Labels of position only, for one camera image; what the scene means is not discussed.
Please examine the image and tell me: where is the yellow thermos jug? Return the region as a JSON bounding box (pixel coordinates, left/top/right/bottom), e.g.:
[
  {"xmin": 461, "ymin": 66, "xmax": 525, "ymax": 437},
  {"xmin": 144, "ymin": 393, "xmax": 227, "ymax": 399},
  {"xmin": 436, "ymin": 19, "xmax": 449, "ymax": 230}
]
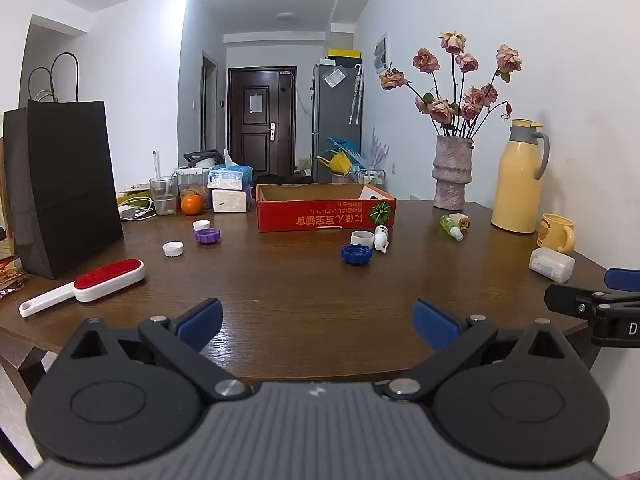
[{"xmin": 491, "ymin": 119, "xmax": 551, "ymax": 234}]

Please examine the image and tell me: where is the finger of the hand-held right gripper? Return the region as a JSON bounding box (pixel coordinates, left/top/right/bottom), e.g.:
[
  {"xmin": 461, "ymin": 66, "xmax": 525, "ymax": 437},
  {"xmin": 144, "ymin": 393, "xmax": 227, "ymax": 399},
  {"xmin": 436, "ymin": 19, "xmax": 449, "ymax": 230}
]
[
  {"xmin": 544, "ymin": 283, "xmax": 640, "ymax": 319},
  {"xmin": 603, "ymin": 267, "xmax": 640, "ymax": 293}
]

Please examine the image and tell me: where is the shallow cardboard box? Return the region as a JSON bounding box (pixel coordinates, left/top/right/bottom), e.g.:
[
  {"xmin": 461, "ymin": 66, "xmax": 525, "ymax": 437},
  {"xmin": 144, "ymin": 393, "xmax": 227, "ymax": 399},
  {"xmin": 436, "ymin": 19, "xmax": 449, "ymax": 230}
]
[{"xmin": 255, "ymin": 183, "xmax": 397, "ymax": 233}]

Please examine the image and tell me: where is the yellow dustpan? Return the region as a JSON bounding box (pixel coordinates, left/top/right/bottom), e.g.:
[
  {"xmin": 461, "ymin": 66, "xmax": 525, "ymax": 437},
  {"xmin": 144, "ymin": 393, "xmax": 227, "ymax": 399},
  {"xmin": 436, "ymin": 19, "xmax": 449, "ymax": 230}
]
[{"xmin": 316, "ymin": 152, "xmax": 353, "ymax": 176}]

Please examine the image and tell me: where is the blue tissue pack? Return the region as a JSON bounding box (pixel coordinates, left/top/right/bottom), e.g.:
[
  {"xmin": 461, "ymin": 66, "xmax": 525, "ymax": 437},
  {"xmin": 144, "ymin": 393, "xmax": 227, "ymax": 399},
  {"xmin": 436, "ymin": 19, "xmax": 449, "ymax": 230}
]
[{"xmin": 206, "ymin": 149, "xmax": 254, "ymax": 192}]

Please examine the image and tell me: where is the blue ridged lid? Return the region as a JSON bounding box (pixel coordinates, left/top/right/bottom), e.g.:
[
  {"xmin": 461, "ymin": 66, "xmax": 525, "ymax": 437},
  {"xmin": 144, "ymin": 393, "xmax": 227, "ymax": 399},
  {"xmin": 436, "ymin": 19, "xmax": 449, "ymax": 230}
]
[{"xmin": 341, "ymin": 244, "xmax": 373, "ymax": 266}]

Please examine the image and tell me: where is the black gooseneck device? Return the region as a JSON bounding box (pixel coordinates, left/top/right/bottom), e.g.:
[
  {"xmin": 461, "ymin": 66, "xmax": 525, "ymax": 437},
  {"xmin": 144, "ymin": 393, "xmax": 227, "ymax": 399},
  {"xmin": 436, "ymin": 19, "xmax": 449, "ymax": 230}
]
[{"xmin": 183, "ymin": 149, "xmax": 224, "ymax": 169}]

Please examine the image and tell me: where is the grey refrigerator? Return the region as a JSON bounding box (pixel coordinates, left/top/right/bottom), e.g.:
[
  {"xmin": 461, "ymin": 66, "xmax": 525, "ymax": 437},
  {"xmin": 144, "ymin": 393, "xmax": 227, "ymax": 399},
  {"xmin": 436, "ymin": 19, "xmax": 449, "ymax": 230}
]
[{"xmin": 312, "ymin": 62, "xmax": 363, "ymax": 184}]

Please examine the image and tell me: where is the red and white lint brush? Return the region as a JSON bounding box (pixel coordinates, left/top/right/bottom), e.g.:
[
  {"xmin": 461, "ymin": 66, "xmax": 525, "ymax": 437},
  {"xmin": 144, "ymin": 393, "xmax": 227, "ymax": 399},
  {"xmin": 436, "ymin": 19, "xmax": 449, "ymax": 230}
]
[{"xmin": 19, "ymin": 259, "xmax": 146, "ymax": 318}]

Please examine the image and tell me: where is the green spray bottle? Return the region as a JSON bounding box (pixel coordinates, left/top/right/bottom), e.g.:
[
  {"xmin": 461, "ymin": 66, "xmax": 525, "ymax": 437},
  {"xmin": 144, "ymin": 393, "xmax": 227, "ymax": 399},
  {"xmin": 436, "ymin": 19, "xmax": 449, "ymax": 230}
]
[{"xmin": 440, "ymin": 214, "xmax": 465, "ymax": 241}]

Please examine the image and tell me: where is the pink textured vase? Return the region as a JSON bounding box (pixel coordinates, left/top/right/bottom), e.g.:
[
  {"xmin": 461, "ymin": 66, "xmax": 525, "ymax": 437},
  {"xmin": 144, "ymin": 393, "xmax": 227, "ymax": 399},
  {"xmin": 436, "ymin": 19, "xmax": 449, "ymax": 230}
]
[{"xmin": 432, "ymin": 134, "xmax": 474, "ymax": 211}]

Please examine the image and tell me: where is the metal storage rack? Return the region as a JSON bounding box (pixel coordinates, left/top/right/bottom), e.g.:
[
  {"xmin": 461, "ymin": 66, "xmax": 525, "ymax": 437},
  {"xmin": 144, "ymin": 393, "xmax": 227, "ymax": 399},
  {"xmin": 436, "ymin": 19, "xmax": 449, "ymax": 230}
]
[{"xmin": 350, "ymin": 164, "xmax": 386, "ymax": 192}]

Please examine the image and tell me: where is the bunch of dried pink roses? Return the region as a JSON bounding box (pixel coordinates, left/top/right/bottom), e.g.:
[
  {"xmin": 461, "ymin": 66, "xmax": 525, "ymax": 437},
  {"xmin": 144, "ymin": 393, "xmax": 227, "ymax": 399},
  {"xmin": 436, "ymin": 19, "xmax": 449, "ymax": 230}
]
[{"xmin": 379, "ymin": 31, "xmax": 523, "ymax": 141}]

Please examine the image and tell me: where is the white charger with cable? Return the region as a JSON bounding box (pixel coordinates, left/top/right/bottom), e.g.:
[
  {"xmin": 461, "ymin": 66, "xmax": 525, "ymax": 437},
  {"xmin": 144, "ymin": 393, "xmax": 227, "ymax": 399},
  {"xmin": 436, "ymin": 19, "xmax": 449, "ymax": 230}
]
[{"xmin": 117, "ymin": 196, "xmax": 157, "ymax": 221}]

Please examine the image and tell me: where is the snack packet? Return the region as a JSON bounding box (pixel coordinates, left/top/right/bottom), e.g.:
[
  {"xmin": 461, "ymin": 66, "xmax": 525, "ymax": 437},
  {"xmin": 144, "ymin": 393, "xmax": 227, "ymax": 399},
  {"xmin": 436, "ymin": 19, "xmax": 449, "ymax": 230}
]
[{"xmin": 0, "ymin": 255, "xmax": 26, "ymax": 301}]

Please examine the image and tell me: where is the blue plastic item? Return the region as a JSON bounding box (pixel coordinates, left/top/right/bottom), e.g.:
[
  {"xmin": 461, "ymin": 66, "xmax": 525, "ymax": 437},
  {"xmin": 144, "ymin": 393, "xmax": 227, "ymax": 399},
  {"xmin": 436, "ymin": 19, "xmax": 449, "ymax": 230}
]
[{"xmin": 325, "ymin": 136, "xmax": 368, "ymax": 166}]

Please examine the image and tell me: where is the purple feathery decoration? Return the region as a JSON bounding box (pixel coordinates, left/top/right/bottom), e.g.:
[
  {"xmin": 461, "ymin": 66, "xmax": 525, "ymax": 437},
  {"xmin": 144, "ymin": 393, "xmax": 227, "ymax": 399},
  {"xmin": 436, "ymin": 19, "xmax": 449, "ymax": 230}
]
[{"xmin": 370, "ymin": 127, "xmax": 390, "ymax": 171}]

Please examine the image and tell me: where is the black paper bag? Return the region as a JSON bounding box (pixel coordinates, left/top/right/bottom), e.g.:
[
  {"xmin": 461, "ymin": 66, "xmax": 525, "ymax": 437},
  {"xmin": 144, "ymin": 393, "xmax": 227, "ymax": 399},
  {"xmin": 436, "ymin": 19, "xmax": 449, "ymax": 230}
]
[{"xmin": 2, "ymin": 52, "xmax": 125, "ymax": 280}]

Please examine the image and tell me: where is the clear glass cup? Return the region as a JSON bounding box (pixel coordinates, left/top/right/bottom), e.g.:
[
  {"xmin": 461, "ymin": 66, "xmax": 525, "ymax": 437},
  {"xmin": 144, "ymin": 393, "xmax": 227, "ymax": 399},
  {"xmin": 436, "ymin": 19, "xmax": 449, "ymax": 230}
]
[{"xmin": 149, "ymin": 176, "xmax": 179, "ymax": 216}]

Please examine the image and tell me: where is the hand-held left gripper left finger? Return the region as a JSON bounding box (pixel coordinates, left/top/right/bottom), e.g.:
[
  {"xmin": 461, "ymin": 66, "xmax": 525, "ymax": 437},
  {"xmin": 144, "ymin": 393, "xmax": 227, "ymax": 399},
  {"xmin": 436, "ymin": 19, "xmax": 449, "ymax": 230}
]
[{"xmin": 67, "ymin": 297, "xmax": 253, "ymax": 403}]

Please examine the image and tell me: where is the clear folded umbrella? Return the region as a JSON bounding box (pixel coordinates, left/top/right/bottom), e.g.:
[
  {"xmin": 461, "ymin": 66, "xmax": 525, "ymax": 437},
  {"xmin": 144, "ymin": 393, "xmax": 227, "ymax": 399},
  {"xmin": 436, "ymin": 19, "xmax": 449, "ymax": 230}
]
[{"xmin": 348, "ymin": 64, "xmax": 364, "ymax": 126}]

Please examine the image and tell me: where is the black folding chair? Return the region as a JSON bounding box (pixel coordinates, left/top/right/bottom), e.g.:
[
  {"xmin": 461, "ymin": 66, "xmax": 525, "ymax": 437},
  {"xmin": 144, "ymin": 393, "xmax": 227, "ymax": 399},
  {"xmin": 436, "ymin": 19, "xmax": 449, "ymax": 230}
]
[{"xmin": 252, "ymin": 174, "xmax": 313, "ymax": 186}]

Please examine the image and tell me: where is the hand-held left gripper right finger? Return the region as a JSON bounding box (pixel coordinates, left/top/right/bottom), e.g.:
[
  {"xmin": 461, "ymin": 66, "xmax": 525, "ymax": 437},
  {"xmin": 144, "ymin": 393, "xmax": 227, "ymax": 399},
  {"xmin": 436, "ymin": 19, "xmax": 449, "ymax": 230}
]
[{"xmin": 384, "ymin": 299, "xmax": 568, "ymax": 403}]

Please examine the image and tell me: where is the white electrical panel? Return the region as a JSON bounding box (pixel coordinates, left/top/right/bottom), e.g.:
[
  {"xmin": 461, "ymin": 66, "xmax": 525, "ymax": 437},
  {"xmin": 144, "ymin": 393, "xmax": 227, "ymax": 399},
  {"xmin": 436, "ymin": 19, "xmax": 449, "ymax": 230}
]
[{"xmin": 374, "ymin": 32, "xmax": 389, "ymax": 76}]

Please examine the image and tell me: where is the clear food container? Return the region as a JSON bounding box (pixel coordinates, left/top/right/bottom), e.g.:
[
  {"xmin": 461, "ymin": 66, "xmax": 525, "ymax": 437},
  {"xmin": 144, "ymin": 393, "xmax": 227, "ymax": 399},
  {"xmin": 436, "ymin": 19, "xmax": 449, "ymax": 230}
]
[{"xmin": 177, "ymin": 166, "xmax": 207, "ymax": 201}]

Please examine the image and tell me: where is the dark brown entrance door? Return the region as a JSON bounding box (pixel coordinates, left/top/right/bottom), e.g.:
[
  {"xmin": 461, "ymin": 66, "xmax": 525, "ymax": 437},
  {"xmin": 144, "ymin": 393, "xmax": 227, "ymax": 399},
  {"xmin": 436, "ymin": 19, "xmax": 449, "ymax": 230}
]
[{"xmin": 227, "ymin": 66, "xmax": 297, "ymax": 178}]

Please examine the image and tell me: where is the purple white tissue pack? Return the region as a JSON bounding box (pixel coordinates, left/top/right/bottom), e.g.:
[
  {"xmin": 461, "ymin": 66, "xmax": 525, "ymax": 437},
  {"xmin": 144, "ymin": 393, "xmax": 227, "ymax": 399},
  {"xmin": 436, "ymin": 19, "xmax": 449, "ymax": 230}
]
[{"xmin": 211, "ymin": 186, "xmax": 252, "ymax": 213}]

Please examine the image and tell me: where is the yellow mug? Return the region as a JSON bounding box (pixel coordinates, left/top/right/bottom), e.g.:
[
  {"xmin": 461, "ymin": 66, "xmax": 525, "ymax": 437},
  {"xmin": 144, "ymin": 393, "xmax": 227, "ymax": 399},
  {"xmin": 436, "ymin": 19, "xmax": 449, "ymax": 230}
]
[{"xmin": 537, "ymin": 213, "xmax": 576, "ymax": 254}]

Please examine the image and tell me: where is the dark interior doorway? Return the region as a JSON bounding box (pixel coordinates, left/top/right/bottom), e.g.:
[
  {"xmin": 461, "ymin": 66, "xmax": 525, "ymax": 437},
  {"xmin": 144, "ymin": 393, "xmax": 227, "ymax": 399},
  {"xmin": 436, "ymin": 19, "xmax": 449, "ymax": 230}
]
[{"xmin": 201, "ymin": 51, "xmax": 219, "ymax": 153}]

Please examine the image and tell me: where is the white plastic swab box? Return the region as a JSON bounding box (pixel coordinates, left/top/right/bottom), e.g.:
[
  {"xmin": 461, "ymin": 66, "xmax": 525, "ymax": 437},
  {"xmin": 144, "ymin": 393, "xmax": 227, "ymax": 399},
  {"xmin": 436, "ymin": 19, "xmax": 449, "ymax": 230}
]
[{"xmin": 529, "ymin": 247, "xmax": 576, "ymax": 284}]

